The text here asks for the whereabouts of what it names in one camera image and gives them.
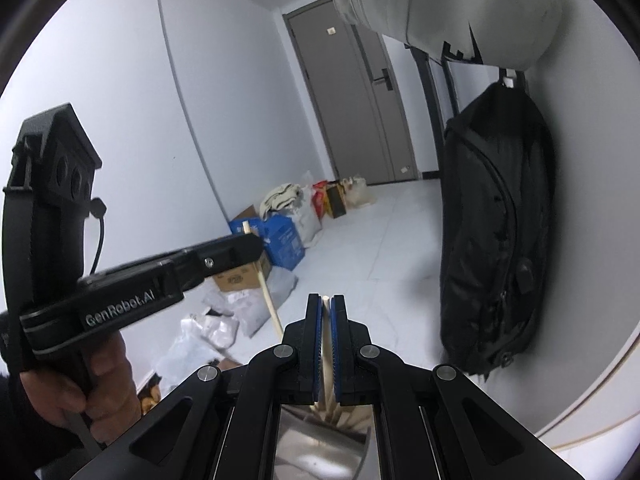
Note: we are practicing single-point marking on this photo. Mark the black backpack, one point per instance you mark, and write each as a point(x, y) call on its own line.
point(495, 235)

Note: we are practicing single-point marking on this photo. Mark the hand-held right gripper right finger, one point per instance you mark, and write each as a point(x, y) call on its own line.
point(339, 340)

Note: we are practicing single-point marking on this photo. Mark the grey courier bag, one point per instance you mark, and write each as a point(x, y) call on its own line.
point(250, 310)

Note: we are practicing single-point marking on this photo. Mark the beige shoulder bag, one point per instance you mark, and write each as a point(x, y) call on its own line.
point(440, 0)

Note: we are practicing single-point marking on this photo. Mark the blue cardboard box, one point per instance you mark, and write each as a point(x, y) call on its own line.
point(282, 242)

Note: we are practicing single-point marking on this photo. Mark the white woven sack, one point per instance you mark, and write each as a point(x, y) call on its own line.
point(309, 222)

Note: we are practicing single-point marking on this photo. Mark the brown cardboard box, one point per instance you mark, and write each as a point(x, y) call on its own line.
point(240, 277)

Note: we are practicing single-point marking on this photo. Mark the black framed glass door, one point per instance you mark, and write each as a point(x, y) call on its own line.
point(435, 125)

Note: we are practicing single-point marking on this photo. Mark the translucent plastic bag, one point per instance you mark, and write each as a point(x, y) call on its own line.
point(360, 191)

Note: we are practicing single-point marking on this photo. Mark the red yellow paper bag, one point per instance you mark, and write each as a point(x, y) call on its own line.
point(330, 200)

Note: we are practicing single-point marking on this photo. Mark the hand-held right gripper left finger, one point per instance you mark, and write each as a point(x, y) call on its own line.
point(315, 340)

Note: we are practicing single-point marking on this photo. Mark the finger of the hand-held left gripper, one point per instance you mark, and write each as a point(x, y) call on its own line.
point(225, 257)

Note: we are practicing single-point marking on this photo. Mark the beige cloth bag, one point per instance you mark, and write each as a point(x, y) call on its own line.
point(282, 197)

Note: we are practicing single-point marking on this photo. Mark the bundle of wooden chopsticks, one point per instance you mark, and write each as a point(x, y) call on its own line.
point(345, 412)

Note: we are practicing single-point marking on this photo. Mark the grey entrance door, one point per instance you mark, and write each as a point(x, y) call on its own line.
point(350, 110)

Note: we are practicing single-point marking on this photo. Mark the crumpled clear plastic bags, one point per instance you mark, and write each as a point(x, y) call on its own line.
point(205, 340)

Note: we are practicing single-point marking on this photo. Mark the person's left forearm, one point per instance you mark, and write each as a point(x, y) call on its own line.
point(30, 445)

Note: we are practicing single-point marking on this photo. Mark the person's left hand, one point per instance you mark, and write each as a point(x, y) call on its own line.
point(110, 380)

